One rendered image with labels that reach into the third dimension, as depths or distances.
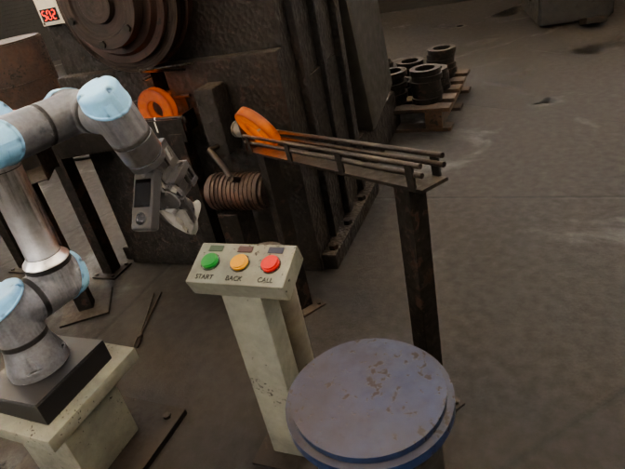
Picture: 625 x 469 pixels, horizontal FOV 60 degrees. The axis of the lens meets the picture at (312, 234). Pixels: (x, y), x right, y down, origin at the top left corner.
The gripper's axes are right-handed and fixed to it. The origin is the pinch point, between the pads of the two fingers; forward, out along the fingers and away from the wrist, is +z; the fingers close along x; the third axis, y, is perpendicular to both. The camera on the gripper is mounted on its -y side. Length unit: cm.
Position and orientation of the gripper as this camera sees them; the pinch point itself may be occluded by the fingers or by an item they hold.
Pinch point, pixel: (190, 233)
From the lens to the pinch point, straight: 114.7
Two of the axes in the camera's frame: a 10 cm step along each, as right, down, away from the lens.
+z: 3.0, 6.2, 7.2
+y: 2.4, -7.8, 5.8
